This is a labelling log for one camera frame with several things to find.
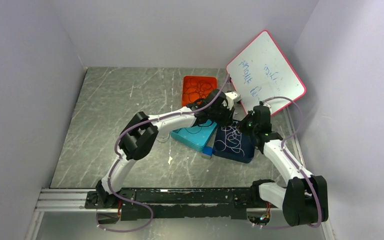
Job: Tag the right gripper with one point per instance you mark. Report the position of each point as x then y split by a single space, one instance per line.
241 126

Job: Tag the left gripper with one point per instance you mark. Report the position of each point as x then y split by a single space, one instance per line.
228 121

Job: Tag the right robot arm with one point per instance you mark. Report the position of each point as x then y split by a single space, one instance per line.
304 199

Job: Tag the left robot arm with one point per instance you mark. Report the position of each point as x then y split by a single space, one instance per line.
138 137

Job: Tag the dark blue square tray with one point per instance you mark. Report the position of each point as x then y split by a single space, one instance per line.
231 144

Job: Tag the light blue square tray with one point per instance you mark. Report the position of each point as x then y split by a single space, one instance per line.
196 137

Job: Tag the orange square tray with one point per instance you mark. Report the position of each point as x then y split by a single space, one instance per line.
197 87

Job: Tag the blue white block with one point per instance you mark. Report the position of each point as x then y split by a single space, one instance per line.
207 152

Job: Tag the pink framed whiteboard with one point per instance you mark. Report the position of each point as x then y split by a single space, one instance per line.
261 71

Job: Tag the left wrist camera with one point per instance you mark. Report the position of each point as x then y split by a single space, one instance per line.
232 97

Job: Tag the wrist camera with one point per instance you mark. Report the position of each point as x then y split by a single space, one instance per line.
266 104
232 97

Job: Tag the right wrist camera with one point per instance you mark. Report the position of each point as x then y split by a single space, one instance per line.
266 104

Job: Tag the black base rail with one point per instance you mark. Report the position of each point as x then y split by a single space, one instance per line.
237 203

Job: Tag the aluminium frame rail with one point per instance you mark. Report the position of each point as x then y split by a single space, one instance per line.
60 215

